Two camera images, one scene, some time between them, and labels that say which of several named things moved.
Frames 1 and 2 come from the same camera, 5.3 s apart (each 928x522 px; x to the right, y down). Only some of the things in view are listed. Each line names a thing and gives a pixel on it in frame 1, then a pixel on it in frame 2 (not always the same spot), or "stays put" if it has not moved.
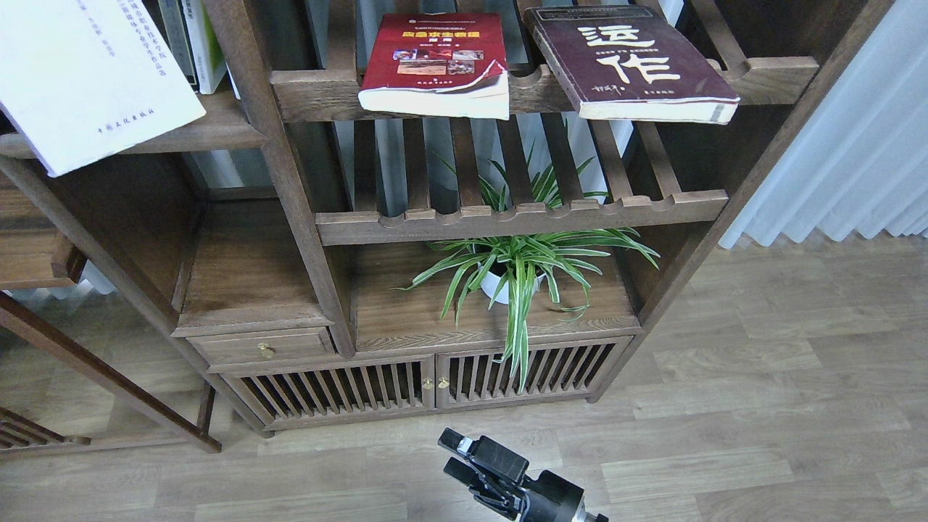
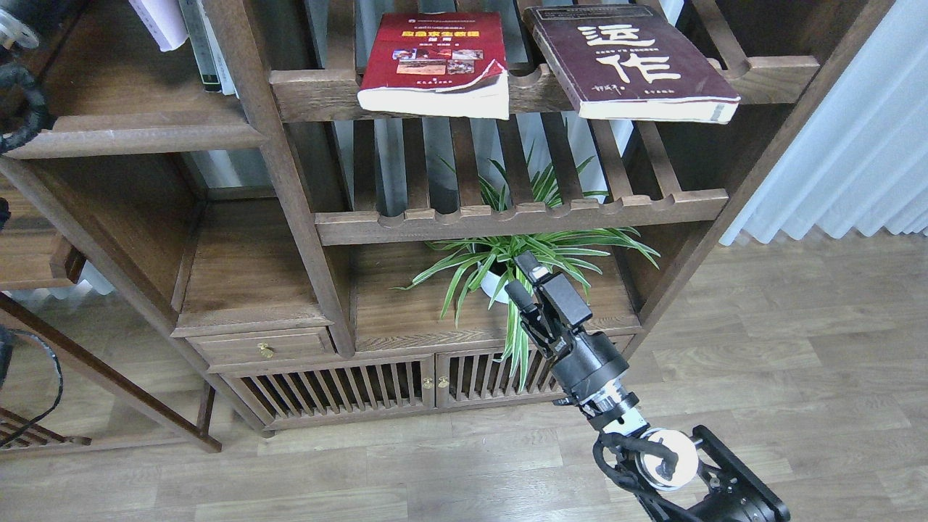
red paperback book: x=452 y=64 stays put
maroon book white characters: x=631 y=62 stays put
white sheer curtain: x=860 y=164 stays put
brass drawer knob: x=266 y=352 stays put
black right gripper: x=549 y=498 → x=583 y=362
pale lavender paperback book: x=84 y=80 → x=164 y=20
